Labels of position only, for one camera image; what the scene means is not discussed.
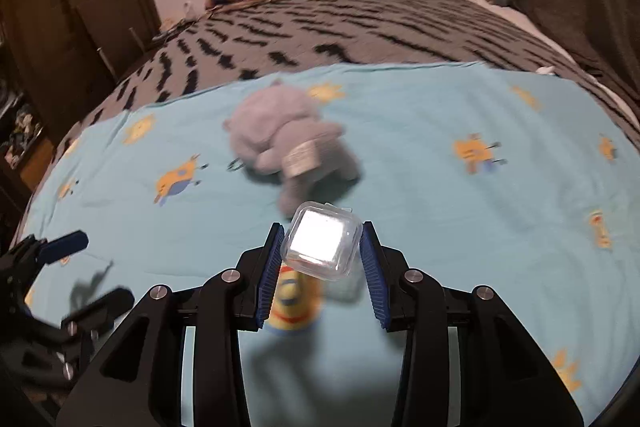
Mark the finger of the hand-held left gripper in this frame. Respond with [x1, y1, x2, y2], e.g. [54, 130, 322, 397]
[60, 288, 136, 334]
[30, 231, 90, 265]

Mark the shelf with folded clothes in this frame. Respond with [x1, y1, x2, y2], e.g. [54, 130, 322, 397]
[0, 92, 53, 172]

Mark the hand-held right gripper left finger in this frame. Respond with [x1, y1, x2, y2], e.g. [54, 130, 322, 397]
[55, 222, 286, 427]

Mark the clear plastic box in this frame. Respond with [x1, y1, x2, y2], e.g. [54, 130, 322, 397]
[280, 202, 363, 280]

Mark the grey black striped bedspread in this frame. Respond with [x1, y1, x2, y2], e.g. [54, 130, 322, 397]
[52, 0, 640, 148]

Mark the light blue printed blanket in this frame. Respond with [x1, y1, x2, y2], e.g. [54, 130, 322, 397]
[20, 59, 640, 427]

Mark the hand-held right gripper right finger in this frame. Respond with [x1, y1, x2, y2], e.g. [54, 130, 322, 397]
[360, 221, 586, 427]

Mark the grey plush toy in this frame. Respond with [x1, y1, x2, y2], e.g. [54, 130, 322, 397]
[222, 79, 361, 218]

